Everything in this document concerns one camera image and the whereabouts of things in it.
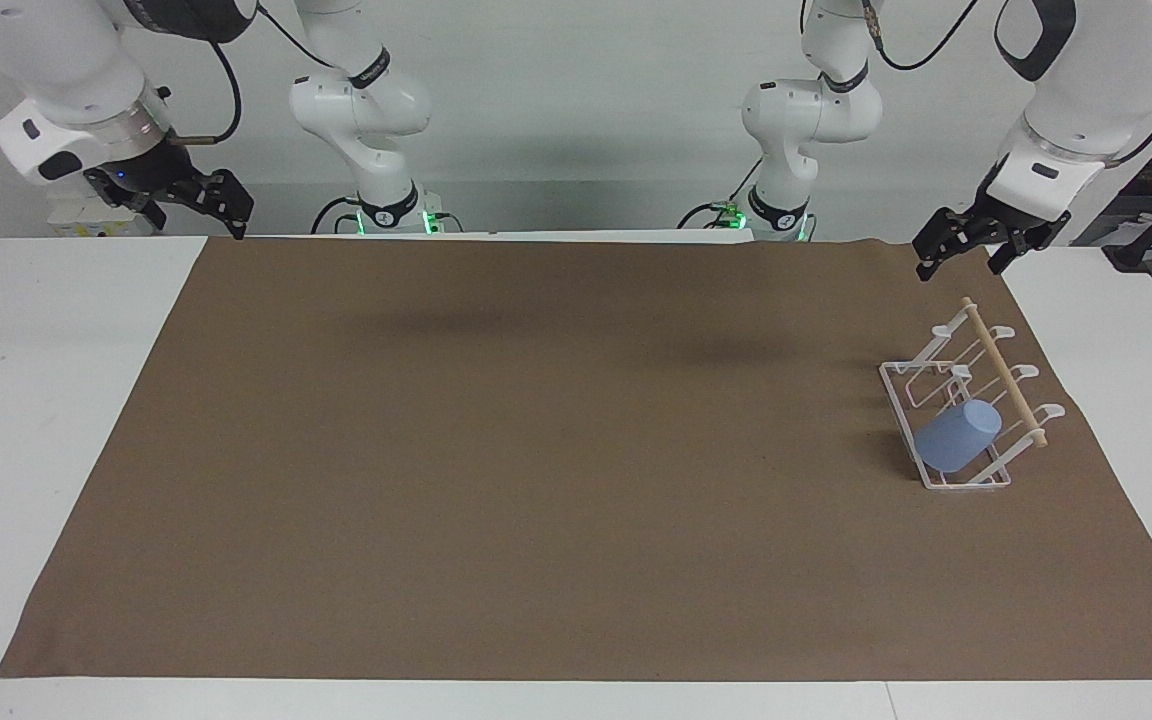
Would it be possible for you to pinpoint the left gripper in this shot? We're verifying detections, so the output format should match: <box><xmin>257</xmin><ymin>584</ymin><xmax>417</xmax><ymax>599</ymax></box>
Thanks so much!
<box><xmin>912</xmin><ymin>168</ymin><xmax>1073</xmax><ymax>283</ymax></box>

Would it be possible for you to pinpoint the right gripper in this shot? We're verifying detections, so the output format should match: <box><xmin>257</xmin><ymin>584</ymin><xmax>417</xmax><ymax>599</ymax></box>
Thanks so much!
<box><xmin>84</xmin><ymin>135</ymin><xmax>256</xmax><ymax>240</ymax></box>

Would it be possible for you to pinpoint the blue cup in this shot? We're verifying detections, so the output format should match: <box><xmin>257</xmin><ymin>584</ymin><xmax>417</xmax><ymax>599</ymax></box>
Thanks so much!
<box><xmin>913</xmin><ymin>399</ymin><xmax>1004</xmax><ymax>475</ymax></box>

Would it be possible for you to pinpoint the black cable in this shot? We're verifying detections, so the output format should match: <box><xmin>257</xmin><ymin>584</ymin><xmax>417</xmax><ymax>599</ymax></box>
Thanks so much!
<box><xmin>254</xmin><ymin>0</ymin><xmax>339</xmax><ymax>71</ymax></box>
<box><xmin>677</xmin><ymin>158</ymin><xmax>769</xmax><ymax>232</ymax></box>
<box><xmin>861</xmin><ymin>0</ymin><xmax>981</xmax><ymax>73</ymax></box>
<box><xmin>170</xmin><ymin>38</ymin><xmax>244</xmax><ymax>148</ymax></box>
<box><xmin>310</xmin><ymin>195</ymin><xmax>365</xmax><ymax>237</ymax></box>

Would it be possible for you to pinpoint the white wire cup holder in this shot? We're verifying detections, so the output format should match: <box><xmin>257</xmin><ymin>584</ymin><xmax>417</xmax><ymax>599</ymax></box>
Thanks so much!
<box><xmin>878</xmin><ymin>296</ymin><xmax>1067</xmax><ymax>492</ymax></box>

